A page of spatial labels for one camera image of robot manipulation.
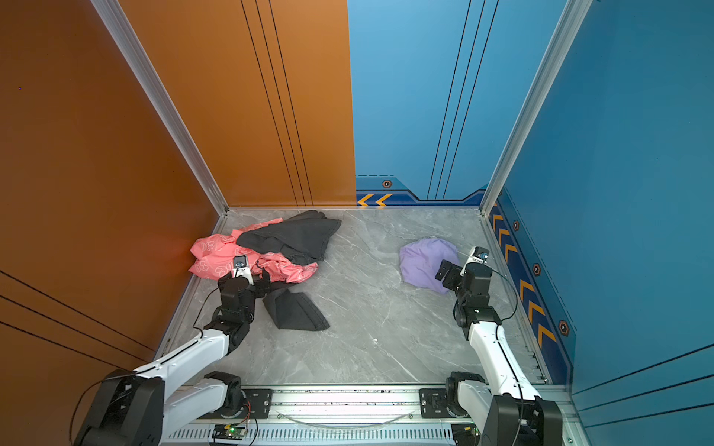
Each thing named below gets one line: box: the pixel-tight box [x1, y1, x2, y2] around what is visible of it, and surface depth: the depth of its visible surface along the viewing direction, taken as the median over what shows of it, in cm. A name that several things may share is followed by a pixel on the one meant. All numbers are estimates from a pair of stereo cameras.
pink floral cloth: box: [189, 218, 319, 284], surface depth 96 cm
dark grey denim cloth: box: [235, 209, 343, 266], surface depth 96 cm
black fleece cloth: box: [262, 288, 331, 330], surface depth 89 cm
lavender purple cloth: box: [398, 237, 460, 295], surface depth 98 cm
